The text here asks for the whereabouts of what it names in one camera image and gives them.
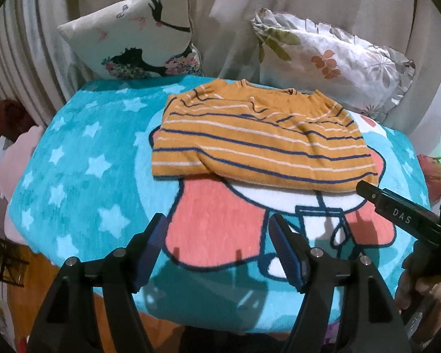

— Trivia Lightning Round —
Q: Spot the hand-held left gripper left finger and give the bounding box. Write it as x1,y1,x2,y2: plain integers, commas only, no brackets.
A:
29,212,169,353

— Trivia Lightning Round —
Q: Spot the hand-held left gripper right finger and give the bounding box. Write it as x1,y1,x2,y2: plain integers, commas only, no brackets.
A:
269,214,409,353

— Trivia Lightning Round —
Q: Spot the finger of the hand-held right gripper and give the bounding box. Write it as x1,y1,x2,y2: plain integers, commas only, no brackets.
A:
355,180,441,244

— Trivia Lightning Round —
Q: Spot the orange striped sweater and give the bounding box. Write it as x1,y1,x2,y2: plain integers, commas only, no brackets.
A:
151,79,380,195

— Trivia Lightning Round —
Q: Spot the person's right hand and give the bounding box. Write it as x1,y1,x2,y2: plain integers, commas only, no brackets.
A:
395,254,441,314

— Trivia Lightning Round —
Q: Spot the red patterned cloth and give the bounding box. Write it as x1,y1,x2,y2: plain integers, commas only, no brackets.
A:
417,154,441,203

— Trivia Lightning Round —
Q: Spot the turquoise star printed blanket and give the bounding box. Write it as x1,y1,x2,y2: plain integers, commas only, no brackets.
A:
5,75,433,334

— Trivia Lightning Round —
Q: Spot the black metal rack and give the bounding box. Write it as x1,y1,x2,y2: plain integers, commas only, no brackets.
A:
0,229,30,288

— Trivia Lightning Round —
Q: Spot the pink cloth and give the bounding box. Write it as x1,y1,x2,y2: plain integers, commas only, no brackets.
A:
0,125,47,245

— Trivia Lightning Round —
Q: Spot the white floral leaf pillow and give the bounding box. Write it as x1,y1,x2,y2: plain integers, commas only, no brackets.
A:
251,8,416,124

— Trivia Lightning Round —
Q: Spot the dark red cloth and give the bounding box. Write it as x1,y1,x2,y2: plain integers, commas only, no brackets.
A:
0,99,36,142

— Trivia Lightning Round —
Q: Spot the white figure print pillow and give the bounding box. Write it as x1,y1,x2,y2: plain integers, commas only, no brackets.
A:
57,0,207,82

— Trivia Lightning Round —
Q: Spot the grey striped curtain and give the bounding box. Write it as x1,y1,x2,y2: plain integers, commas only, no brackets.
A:
0,0,83,127

